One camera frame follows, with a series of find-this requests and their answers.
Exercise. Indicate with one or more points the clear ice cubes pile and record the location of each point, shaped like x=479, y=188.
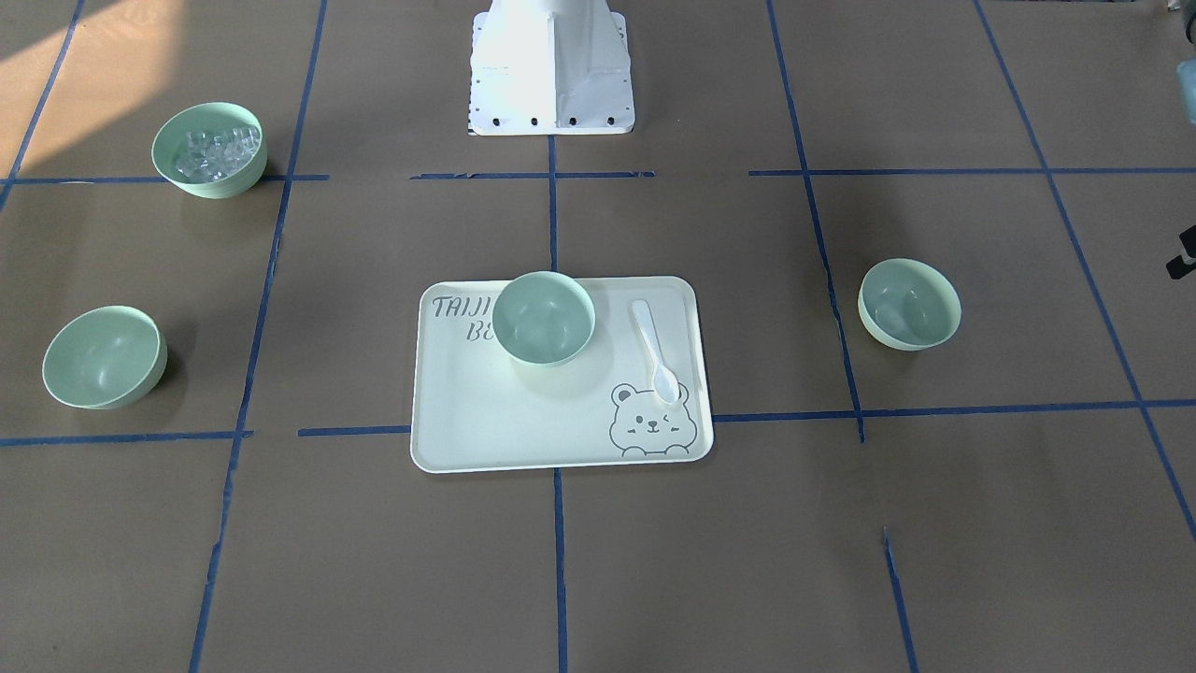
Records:
x=205, y=155

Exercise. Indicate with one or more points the cream bear print tray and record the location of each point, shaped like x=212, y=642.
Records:
x=475, y=408

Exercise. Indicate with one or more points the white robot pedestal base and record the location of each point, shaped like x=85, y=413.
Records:
x=550, y=68

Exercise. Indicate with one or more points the white plastic spoon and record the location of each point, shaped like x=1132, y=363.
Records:
x=664, y=382

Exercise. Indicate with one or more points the green bowl with ice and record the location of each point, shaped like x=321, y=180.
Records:
x=211, y=115

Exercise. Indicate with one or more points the green bowl on tray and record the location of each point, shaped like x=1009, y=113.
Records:
x=543, y=318

